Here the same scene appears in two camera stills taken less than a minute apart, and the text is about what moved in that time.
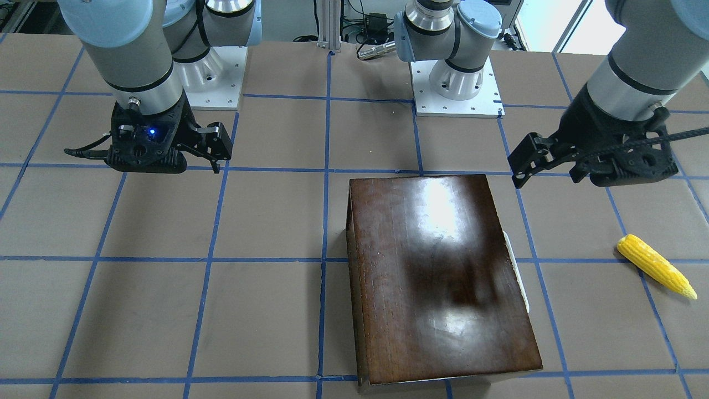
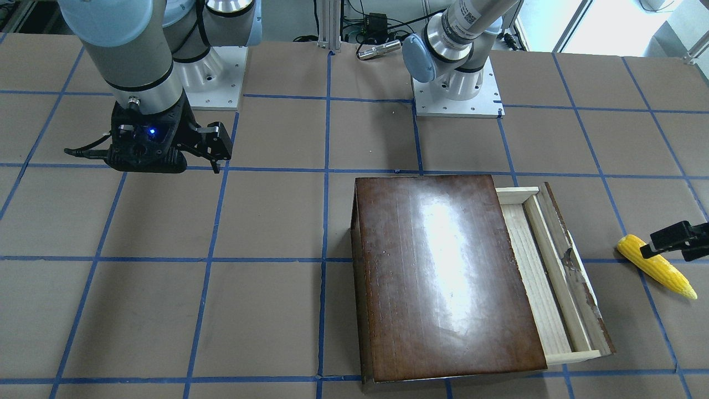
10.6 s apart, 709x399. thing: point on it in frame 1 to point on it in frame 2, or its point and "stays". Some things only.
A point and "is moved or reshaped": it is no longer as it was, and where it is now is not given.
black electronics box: x=376 y=27 stays
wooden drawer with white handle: x=511 y=256 is moved or reshaped
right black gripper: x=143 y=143 stays
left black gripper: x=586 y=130 to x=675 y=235
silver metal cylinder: x=377 y=50 stays
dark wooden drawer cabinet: x=434 y=292 stays
